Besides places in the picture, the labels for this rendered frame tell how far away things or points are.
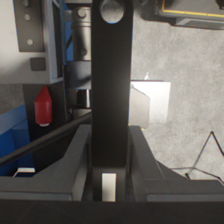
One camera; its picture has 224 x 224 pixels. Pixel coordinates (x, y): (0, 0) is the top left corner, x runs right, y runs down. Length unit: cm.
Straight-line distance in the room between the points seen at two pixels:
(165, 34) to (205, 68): 52
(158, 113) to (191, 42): 74
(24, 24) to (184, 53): 152
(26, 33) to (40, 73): 10
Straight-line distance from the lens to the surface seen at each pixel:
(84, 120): 31
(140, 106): 67
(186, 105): 187
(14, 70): 52
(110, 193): 17
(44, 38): 49
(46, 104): 57
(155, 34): 172
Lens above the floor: 164
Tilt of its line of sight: 74 degrees down
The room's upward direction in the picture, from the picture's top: 178 degrees clockwise
